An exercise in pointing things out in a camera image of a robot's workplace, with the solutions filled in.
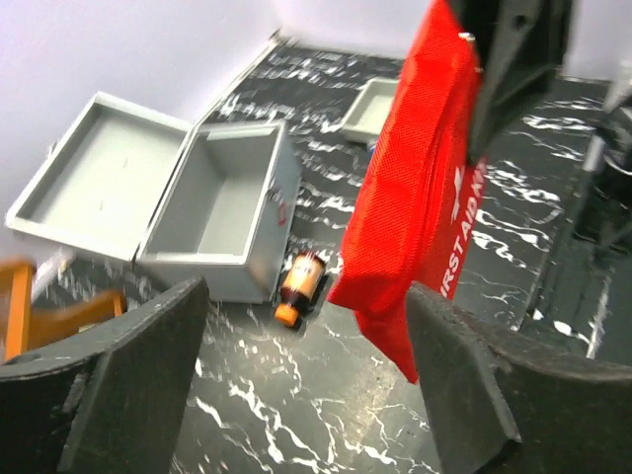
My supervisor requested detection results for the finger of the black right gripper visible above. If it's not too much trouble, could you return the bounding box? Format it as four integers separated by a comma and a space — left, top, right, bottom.
448, 0, 574, 165

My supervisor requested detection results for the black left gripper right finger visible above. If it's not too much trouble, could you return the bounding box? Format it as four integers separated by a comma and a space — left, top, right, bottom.
405, 283, 631, 474

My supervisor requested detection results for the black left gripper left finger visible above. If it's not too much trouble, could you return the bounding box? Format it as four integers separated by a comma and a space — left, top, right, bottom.
1, 277, 208, 473

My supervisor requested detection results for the grey plastic tray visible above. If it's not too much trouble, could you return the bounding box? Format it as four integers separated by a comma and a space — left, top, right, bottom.
341, 77, 399, 144

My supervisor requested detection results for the red first aid pouch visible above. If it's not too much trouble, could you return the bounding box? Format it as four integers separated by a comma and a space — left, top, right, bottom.
328, 1, 485, 382

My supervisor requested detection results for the brown medicine bottle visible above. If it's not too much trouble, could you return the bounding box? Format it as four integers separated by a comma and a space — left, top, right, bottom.
275, 252, 326, 328

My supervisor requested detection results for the silver metal medicine case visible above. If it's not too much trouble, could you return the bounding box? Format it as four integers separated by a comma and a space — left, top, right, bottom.
6, 92, 301, 303

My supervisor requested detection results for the wooden shelf rack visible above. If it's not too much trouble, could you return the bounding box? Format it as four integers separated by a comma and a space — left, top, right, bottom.
0, 256, 127, 361

